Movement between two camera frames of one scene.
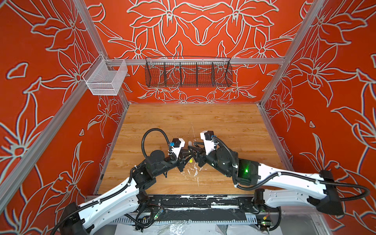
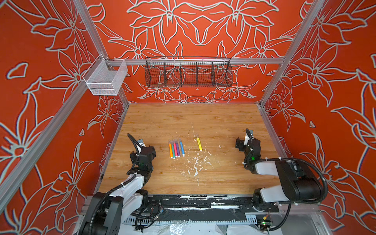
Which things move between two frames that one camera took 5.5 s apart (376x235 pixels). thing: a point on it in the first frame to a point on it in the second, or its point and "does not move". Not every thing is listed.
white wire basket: x=105 y=77 does not move
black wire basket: x=188 y=71 does not move
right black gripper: x=200 y=156 to x=242 y=146
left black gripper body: x=169 y=163 to x=134 y=156
